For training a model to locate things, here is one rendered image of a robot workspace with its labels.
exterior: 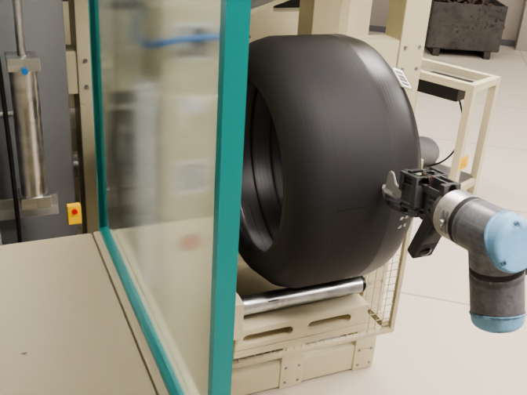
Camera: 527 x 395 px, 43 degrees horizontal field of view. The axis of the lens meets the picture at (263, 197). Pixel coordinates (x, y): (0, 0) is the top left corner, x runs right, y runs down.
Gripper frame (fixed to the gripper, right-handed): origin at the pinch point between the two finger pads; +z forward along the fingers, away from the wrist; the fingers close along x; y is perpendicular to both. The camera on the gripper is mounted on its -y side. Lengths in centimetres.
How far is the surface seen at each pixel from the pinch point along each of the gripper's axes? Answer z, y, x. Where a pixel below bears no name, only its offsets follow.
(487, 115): 214, -43, -219
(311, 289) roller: 19.3, -30.3, 6.4
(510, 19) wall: 589, -19, -583
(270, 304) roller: 18.6, -31.8, 17.5
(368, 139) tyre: 3.6, 10.4, 3.0
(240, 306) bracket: 14.5, -28.2, 26.9
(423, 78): 229, -21, -179
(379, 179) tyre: 1.4, 2.1, 1.2
